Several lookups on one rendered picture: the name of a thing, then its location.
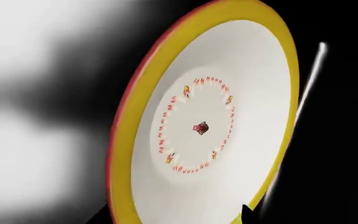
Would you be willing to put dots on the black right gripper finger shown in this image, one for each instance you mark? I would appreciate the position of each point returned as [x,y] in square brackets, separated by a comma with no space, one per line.
[246,215]

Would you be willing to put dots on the white bowl with yellow rim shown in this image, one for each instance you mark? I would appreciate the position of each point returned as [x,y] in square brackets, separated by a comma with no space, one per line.
[197,105]

